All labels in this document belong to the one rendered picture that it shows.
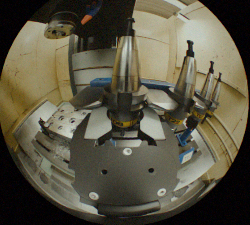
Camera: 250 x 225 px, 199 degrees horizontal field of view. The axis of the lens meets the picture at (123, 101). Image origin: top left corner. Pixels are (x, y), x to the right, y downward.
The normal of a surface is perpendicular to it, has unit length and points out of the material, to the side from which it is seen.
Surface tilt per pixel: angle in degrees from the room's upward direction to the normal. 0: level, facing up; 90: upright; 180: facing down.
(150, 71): 90
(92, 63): 90
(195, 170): 24
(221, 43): 90
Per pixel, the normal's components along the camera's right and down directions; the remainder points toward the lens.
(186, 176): -0.36, -0.82
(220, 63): -1.00, -0.04
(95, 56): 0.02, 0.47
